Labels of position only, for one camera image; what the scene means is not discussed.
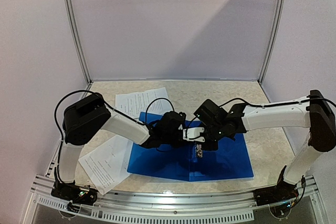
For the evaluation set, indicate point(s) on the aluminium front rail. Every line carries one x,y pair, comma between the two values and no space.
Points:
130,207

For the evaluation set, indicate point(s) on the blue plastic folder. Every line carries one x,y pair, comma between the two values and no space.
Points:
230,161

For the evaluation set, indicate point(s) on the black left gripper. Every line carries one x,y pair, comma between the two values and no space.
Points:
185,142

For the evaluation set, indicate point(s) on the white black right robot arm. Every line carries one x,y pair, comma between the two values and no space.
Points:
312,112

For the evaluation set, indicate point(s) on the white printed paper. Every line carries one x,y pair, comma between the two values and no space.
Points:
107,165
132,104

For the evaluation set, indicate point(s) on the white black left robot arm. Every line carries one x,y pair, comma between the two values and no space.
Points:
83,119

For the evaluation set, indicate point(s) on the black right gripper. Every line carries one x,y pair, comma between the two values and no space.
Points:
210,142

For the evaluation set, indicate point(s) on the right aluminium frame post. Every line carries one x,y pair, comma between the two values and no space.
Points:
272,39

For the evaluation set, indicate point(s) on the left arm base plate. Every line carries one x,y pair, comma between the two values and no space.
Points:
84,195

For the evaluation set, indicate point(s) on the left aluminium frame post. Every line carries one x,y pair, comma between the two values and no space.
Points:
76,40

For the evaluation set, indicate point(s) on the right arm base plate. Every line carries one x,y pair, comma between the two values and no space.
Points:
281,192

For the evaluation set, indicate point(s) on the aluminium frame post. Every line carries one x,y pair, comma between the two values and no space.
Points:
76,40
272,39

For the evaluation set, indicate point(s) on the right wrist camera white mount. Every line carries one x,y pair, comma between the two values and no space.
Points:
194,134

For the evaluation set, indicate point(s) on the far white printed paper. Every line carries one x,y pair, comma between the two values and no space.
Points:
132,104

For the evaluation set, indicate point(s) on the metal folder clip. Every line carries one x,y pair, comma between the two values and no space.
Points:
198,151

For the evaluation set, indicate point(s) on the near white printed paper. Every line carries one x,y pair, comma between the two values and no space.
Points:
107,165

